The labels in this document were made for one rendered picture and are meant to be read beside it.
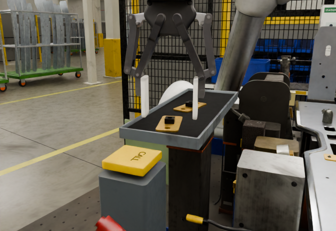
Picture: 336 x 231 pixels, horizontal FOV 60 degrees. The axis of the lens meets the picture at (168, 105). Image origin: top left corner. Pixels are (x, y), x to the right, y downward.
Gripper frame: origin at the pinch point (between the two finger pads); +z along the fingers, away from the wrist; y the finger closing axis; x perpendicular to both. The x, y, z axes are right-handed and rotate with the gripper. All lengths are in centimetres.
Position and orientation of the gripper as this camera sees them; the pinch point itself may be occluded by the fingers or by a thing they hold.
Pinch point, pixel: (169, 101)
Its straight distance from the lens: 50.7
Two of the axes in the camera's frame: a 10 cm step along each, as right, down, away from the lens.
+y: 9.9, 0.4, -1.4
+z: 0.0, 9.7, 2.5
